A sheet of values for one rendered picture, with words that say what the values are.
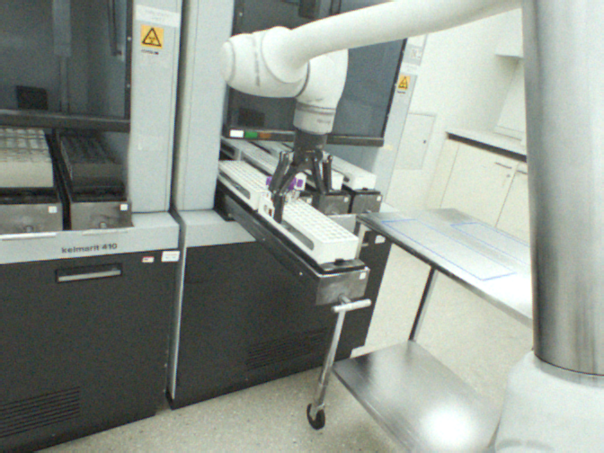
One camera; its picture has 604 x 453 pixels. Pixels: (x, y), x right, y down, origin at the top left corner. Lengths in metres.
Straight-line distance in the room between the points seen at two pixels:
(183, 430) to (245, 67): 1.21
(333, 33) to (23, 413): 1.22
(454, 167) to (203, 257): 2.63
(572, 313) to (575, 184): 0.12
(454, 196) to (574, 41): 3.15
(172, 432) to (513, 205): 2.59
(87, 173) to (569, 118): 1.03
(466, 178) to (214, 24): 2.64
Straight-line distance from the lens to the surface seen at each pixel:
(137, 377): 1.45
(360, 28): 0.76
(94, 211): 1.14
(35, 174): 1.18
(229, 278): 1.35
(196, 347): 1.45
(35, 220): 1.14
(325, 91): 0.94
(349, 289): 0.95
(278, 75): 0.82
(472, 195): 3.48
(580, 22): 0.47
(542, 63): 0.47
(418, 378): 1.58
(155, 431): 1.63
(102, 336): 1.33
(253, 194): 1.14
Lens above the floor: 1.21
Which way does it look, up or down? 21 degrees down
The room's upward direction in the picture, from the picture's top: 11 degrees clockwise
